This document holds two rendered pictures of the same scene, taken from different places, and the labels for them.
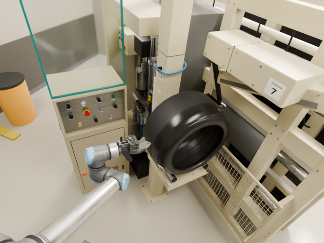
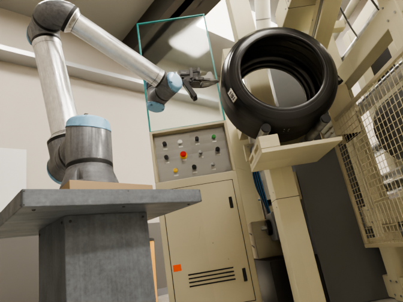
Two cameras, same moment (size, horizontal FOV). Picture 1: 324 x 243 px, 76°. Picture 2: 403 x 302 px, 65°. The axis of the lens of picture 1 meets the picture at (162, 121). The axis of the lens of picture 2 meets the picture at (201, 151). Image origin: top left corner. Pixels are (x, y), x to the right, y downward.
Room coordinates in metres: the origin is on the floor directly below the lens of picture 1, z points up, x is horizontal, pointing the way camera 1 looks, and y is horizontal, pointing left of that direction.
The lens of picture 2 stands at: (-0.49, -0.56, 0.41)
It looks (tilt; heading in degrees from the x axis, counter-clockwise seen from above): 18 degrees up; 30
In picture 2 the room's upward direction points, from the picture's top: 10 degrees counter-clockwise
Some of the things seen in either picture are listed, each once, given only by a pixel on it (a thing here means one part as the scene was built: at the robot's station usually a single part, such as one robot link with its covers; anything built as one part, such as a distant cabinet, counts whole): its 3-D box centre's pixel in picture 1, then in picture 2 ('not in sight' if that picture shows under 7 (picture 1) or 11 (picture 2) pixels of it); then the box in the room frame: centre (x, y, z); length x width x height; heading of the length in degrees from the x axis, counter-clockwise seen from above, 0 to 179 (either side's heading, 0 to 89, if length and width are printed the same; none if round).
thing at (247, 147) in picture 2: not in sight; (279, 147); (1.21, -0.07, 0.90); 0.40 x 0.03 x 0.10; 122
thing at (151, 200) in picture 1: (155, 190); not in sight; (1.27, -0.01, 0.01); 0.27 x 0.27 x 0.02; 32
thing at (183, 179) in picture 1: (176, 164); (291, 155); (1.06, -0.16, 0.80); 0.37 x 0.36 x 0.02; 122
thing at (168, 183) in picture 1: (162, 167); (262, 153); (0.99, -0.04, 0.83); 0.36 x 0.09 x 0.06; 32
